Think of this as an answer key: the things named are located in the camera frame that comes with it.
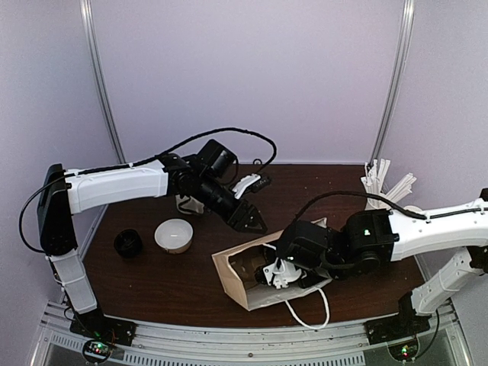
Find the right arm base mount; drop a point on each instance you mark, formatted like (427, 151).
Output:
(391, 328)

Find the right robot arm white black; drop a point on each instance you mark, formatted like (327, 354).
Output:
(372, 238)

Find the stack of paper cups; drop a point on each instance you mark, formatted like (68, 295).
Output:
(412, 208)

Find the brown paper bag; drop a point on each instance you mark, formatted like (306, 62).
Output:
(251, 295)

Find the left aluminium frame post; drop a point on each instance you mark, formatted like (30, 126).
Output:
(101, 88)

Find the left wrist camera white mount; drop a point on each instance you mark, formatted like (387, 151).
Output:
(251, 183)

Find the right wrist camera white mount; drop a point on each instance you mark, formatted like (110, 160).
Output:
(278, 273)

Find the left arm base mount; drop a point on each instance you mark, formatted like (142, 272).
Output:
(106, 329)

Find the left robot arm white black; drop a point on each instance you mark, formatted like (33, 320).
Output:
(69, 192)

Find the right aluminium frame post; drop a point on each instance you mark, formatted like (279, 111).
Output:
(399, 64)

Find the aluminium front rail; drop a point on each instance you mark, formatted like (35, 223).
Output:
(344, 343)

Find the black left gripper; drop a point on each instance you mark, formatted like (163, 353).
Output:
(253, 213)

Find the stack of black lids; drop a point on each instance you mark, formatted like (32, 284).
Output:
(128, 243)

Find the wrapped white straws bundle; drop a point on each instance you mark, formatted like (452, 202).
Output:
(374, 181)

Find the aluminium frame post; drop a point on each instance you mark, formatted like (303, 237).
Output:
(399, 64)
(101, 88)

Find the cardboard two-cup carrier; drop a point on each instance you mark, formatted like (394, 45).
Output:
(245, 263)

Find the white ceramic bowl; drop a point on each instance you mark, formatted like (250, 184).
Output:
(174, 236)

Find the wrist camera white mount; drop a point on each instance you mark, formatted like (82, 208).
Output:
(278, 273)
(251, 183)

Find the white ceramic mug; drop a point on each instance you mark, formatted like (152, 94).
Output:
(189, 205)

